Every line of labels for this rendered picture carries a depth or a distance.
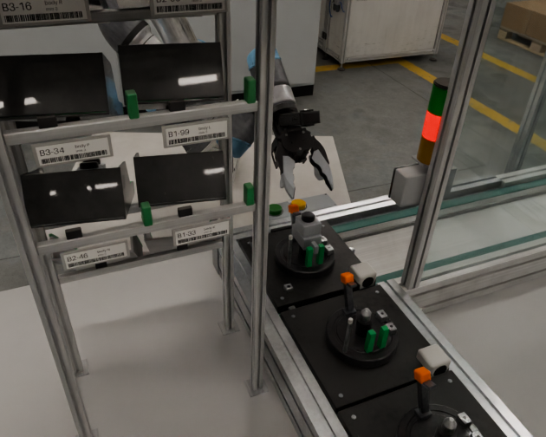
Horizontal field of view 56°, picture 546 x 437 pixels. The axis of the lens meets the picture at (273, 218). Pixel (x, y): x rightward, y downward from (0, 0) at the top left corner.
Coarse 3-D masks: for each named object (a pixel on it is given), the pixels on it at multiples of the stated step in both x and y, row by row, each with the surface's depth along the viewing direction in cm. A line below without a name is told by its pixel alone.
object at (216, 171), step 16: (144, 160) 74; (160, 160) 75; (176, 160) 75; (192, 160) 76; (208, 160) 76; (144, 176) 75; (160, 176) 75; (176, 176) 76; (192, 176) 76; (208, 176) 77; (224, 176) 77; (144, 192) 75; (160, 192) 76; (176, 192) 76; (192, 192) 77; (208, 192) 77; (224, 192) 78
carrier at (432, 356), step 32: (288, 320) 103; (320, 320) 104; (352, 320) 90; (384, 320) 101; (320, 352) 97; (352, 352) 95; (384, 352) 95; (416, 352) 98; (320, 384) 92; (352, 384) 92; (384, 384) 92
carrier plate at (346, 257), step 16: (240, 240) 124; (272, 240) 124; (336, 240) 125; (272, 256) 120; (336, 256) 120; (352, 256) 121; (272, 272) 115; (336, 272) 116; (272, 288) 111; (304, 288) 111; (320, 288) 111; (336, 288) 112; (288, 304) 107; (304, 304) 109
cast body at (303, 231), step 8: (296, 216) 113; (304, 216) 112; (312, 216) 112; (296, 224) 113; (304, 224) 111; (312, 224) 111; (320, 224) 111; (296, 232) 114; (304, 232) 111; (312, 232) 112; (320, 232) 113; (296, 240) 115; (304, 240) 111; (312, 240) 112; (320, 240) 113; (304, 248) 113
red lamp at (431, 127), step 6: (426, 114) 94; (432, 114) 93; (426, 120) 95; (432, 120) 93; (438, 120) 93; (426, 126) 95; (432, 126) 94; (438, 126) 93; (426, 132) 95; (432, 132) 94; (426, 138) 96; (432, 138) 95
